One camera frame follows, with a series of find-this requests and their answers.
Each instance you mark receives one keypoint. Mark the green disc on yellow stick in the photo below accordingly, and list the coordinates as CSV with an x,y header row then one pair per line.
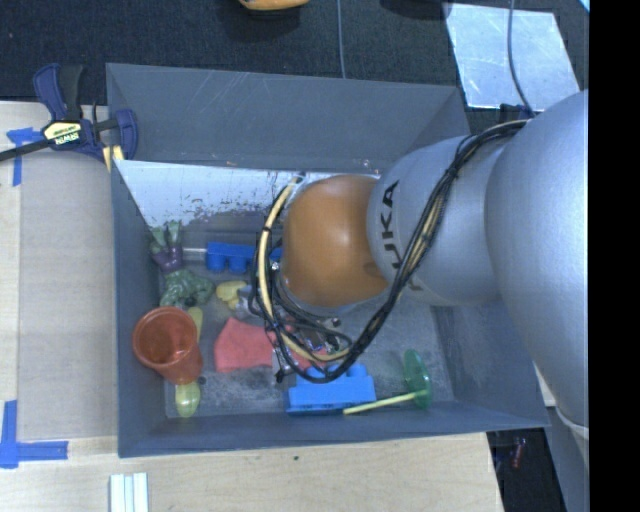
x,y
417,377

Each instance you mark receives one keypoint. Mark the pale wood board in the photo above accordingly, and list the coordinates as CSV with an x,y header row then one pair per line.
x,y
65,300

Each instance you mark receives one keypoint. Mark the green toy figure purple shorts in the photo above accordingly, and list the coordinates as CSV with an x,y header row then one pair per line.
x,y
187,290

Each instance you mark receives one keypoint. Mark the grey metal bin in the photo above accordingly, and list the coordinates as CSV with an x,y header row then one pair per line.
x,y
280,120

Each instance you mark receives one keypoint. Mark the orange translucent plastic cup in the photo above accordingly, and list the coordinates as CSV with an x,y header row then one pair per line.
x,y
165,340

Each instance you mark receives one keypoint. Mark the red-orange cloth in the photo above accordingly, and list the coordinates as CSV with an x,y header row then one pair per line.
x,y
240,345

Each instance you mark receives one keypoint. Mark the yellow-green plastic toy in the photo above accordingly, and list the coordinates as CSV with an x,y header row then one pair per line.
x,y
187,400

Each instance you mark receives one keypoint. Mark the large blue toy brick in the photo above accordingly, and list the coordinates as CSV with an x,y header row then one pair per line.
x,y
330,395

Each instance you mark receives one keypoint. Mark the small blue toy brick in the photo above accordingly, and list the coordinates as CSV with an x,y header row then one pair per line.
x,y
227,255

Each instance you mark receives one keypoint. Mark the small yellow toy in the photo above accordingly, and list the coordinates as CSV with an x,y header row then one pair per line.
x,y
231,292

